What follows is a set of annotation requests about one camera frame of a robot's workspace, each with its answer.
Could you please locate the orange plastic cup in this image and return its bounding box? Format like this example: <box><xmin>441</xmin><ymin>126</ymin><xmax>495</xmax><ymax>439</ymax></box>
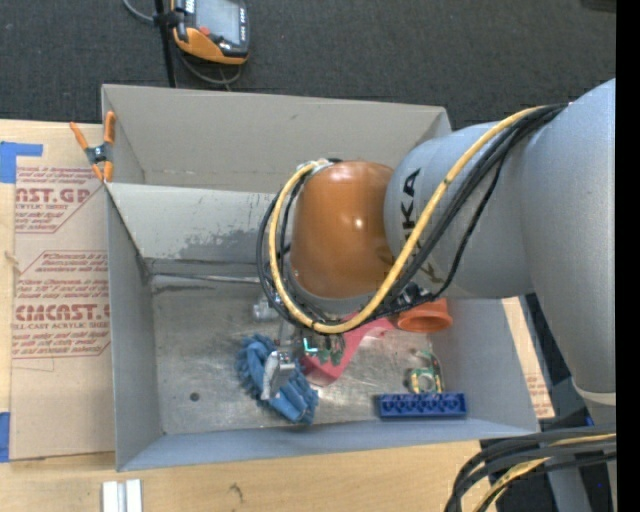
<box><xmin>396</xmin><ymin>297</ymin><xmax>454</xmax><ymax>334</ymax></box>

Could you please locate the blue flat studded block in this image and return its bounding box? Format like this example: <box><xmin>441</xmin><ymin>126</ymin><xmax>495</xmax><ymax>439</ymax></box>
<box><xmin>374</xmin><ymin>391</ymin><xmax>468</xmax><ymax>419</ymax></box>

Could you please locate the brown cardboard board red print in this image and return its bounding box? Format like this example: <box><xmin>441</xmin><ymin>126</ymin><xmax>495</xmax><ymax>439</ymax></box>
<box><xmin>0</xmin><ymin>118</ymin><xmax>557</xmax><ymax>462</ymax></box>

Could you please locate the red plastic scoop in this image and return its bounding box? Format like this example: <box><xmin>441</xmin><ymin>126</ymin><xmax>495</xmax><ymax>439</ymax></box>
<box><xmin>299</xmin><ymin>317</ymin><xmax>397</xmax><ymax>387</ymax></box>

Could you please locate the clear glass thing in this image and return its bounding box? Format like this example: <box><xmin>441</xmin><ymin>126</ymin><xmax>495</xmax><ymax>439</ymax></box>
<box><xmin>251</xmin><ymin>294</ymin><xmax>281</xmax><ymax>322</ymax></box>

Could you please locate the blue fuzzy cloth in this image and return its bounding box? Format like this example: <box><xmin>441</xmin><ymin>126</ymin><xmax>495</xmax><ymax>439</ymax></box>
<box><xmin>234</xmin><ymin>333</ymin><xmax>320</xmax><ymax>427</ymax></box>

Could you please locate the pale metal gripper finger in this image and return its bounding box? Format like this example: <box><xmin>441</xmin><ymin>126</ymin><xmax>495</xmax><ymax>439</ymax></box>
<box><xmin>261</xmin><ymin>350</ymin><xmax>280</xmax><ymax>401</ymax></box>
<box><xmin>272</xmin><ymin>350</ymin><xmax>298</xmax><ymax>397</ymax></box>

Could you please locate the grey metal bin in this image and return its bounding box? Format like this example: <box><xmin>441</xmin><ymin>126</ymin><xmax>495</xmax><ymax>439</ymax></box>
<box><xmin>101</xmin><ymin>83</ymin><xmax>542</xmax><ymax>473</ymax></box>

